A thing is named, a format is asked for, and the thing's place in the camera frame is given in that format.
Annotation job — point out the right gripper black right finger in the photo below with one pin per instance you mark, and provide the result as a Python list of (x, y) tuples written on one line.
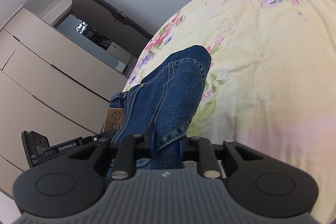
[(183, 142)]

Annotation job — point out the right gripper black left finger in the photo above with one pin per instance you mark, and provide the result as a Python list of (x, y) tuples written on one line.
[(152, 137)]

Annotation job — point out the dark brown door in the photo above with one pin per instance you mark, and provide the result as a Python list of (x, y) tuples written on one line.
[(105, 32)]

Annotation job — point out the beige wardrobe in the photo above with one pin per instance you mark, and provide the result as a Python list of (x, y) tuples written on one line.
[(49, 85)]

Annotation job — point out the blue denim jeans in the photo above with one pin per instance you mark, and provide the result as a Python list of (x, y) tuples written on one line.
[(168, 96)]

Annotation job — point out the floral yellow bed cover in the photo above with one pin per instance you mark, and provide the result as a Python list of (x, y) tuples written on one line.
[(271, 84)]

